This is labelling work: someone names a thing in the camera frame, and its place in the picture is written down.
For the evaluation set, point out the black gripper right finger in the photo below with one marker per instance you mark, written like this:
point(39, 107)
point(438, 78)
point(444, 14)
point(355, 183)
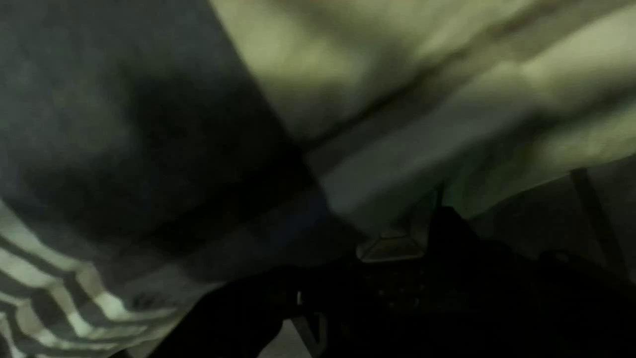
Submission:
point(543, 310)

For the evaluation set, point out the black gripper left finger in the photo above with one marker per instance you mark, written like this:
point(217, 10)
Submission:
point(231, 318)

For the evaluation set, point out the black remote control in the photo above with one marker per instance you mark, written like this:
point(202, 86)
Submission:
point(390, 249)

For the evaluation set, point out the plaid pillow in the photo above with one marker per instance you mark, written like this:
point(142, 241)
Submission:
point(132, 131)

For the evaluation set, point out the beige pillow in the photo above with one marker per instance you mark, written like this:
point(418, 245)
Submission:
point(464, 80)

